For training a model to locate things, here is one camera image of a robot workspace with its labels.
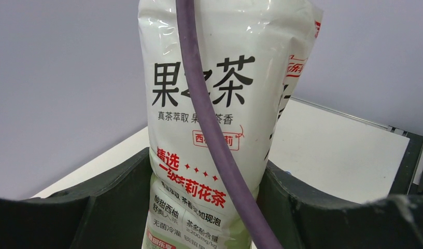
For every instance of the green orange label bottle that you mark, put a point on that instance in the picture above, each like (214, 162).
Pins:
(252, 55)

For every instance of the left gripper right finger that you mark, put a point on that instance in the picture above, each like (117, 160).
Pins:
(302, 216)

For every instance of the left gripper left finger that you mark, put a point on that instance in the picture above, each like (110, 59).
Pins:
(107, 211)

